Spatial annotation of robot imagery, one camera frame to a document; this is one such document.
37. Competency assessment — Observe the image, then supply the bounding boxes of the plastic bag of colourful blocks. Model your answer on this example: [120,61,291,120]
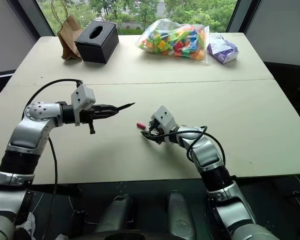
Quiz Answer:
[134,18,211,66]

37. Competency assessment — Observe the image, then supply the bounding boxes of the purple white tissue pack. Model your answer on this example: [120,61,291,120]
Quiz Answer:
[206,32,240,65]

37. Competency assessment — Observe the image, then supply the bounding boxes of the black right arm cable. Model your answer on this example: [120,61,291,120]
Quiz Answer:
[161,124,227,174]

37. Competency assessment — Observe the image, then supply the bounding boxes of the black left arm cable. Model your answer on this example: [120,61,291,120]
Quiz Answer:
[21,78,84,236]

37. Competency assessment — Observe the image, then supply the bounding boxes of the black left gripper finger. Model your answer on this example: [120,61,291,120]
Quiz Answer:
[99,101,136,114]
[94,111,119,121]

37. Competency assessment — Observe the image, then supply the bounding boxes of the brown paper bag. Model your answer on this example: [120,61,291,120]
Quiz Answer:
[50,0,84,61]

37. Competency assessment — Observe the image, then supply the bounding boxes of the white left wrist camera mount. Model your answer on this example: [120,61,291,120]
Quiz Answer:
[70,84,96,127]

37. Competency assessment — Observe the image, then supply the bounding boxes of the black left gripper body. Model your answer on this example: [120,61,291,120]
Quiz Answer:
[79,104,103,125]

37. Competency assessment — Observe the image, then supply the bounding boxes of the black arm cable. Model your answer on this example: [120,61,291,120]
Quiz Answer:
[161,124,227,174]
[21,78,84,236]

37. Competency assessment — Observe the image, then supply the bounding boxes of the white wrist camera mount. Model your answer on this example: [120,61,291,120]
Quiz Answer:
[70,84,96,127]
[151,105,177,133]

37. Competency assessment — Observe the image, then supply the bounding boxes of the crumpled white cloth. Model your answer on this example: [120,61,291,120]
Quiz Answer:
[14,211,37,237]

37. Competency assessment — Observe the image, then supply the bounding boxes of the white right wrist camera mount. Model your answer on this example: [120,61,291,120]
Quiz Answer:
[151,105,177,133]

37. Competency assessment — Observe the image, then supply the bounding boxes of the grey rounded robot leg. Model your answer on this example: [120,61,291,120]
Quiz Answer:
[93,192,134,235]

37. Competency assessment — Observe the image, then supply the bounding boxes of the black tissue box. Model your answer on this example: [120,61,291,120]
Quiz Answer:
[74,20,120,64]

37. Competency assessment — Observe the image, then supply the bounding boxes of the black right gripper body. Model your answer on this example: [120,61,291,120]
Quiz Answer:
[148,119,167,141]

